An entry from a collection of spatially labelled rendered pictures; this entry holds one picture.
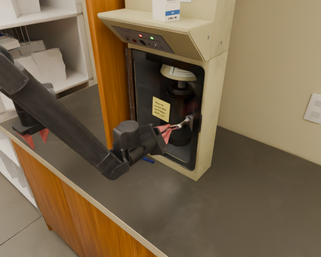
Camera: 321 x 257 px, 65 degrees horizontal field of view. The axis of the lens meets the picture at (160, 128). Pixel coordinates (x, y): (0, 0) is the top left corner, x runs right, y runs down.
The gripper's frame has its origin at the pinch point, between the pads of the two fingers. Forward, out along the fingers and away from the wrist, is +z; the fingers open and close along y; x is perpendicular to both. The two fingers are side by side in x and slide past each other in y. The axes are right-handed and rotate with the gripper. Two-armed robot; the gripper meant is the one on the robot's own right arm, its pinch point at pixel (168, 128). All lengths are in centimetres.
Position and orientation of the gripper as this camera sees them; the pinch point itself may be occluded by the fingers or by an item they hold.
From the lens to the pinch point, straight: 83.7
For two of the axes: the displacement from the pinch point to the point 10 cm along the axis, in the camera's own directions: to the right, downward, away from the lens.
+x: -6.5, 1.3, 7.5
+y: -4.1, -8.9, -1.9
